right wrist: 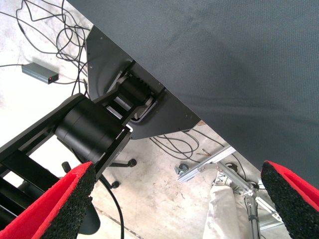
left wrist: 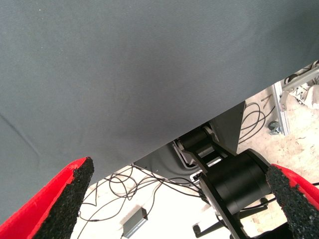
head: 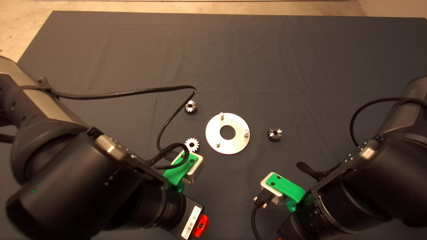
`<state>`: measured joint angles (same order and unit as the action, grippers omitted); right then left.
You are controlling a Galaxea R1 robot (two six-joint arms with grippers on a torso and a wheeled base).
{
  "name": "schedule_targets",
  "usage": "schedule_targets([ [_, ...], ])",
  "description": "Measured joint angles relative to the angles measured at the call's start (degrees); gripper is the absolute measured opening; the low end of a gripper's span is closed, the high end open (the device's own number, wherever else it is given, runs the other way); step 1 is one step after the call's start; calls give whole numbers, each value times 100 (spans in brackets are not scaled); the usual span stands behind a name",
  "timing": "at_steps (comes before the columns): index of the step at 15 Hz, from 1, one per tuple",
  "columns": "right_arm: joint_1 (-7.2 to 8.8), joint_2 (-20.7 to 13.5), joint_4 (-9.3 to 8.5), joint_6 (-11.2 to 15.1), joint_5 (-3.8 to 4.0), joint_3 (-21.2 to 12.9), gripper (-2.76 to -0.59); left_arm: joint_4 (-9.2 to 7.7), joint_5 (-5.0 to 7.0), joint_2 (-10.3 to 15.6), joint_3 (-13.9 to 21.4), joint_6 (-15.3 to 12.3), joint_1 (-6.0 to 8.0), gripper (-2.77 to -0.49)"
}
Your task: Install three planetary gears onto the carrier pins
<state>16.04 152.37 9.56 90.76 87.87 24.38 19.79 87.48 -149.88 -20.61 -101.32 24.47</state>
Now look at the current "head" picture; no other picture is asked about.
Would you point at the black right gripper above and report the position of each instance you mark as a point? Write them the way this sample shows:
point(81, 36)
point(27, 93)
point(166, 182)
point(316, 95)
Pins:
point(300, 226)

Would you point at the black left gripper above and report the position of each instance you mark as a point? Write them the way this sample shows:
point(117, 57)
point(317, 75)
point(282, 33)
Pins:
point(181, 213)

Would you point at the steel planetary gear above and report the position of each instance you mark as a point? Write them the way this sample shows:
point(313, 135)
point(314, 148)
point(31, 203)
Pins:
point(191, 144)
point(274, 134)
point(190, 107)

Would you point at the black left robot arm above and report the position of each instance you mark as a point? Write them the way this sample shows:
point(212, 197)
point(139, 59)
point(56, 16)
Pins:
point(66, 160)

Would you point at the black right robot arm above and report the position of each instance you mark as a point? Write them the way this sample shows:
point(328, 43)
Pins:
point(383, 160)

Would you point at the round metal carrier plate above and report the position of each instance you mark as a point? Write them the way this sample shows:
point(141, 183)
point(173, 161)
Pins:
point(233, 146)

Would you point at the dark grey table cloth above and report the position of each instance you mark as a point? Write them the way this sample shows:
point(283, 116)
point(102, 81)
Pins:
point(233, 50)

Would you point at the right green camera mount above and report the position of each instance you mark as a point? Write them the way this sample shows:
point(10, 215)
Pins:
point(290, 190)

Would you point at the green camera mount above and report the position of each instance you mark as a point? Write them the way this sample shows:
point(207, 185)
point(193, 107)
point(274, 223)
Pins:
point(290, 190)
point(178, 171)

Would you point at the right silver camera box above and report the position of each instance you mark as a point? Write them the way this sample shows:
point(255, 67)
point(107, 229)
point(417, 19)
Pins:
point(267, 186)

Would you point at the silver camera box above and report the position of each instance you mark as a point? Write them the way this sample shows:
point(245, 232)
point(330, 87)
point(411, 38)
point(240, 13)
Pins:
point(267, 186)
point(197, 171)

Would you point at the left silver camera box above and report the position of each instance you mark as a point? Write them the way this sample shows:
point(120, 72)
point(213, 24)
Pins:
point(197, 171)

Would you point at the left green camera mount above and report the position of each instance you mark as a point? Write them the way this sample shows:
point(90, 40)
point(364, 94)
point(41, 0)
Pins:
point(178, 171)

